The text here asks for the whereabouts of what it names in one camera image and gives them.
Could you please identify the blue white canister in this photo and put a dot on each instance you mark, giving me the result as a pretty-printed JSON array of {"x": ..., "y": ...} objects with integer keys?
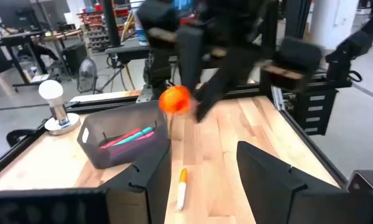
[{"x": 141, "y": 31}]

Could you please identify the purple highlighter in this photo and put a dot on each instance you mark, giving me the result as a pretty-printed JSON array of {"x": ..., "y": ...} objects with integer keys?
[{"x": 127, "y": 152}]

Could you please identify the teal highlighter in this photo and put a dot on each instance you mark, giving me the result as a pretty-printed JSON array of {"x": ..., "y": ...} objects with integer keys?
[{"x": 135, "y": 136}]

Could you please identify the pink highlighter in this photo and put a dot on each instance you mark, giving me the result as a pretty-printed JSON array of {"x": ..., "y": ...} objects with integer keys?
[{"x": 146, "y": 136}]

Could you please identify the grey floor fan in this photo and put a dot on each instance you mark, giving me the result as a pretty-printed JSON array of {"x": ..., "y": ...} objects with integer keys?
[{"x": 87, "y": 74}]

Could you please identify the black desk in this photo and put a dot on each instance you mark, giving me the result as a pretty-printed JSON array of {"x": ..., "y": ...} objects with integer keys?
[{"x": 15, "y": 40}]

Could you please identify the red highlighter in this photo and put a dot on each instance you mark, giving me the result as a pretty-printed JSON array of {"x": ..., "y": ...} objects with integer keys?
[{"x": 119, "y": 139}]

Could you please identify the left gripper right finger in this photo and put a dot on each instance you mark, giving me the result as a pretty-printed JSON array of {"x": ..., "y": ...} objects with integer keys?
[{"x": 267, "y": 189}]

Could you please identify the dark grey plastic bin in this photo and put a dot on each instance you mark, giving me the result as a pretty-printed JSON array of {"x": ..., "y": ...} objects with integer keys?
[{"x": 118, "y": 118}]

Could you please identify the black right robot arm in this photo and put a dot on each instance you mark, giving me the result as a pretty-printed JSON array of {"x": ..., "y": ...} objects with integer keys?
[{"x": 342, "y": 63}]

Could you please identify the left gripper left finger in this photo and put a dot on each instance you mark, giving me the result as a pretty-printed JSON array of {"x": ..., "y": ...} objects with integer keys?
[{"x": 143, "y": 193}]

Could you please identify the bulb lamp with chrome base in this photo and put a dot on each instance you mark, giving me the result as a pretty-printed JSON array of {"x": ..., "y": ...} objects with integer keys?
[{"x": 57, "y": 102}]

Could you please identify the white round pillar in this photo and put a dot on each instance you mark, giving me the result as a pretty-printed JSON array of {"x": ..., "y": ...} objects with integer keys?
[{"x": 332, "y": 21}]

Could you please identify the orange capped small marker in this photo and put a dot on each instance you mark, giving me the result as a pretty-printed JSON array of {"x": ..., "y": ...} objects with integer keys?
[{"x": 181, "y": 189}]

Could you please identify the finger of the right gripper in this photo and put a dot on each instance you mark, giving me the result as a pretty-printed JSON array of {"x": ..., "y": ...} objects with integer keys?
[
  {"x": 191, "y": 59},
  {"x": 223, "y": 81}
]

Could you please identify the storage shelf rack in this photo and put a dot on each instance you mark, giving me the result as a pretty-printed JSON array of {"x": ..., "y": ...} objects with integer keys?
[{"x": 94, "y": 31}]

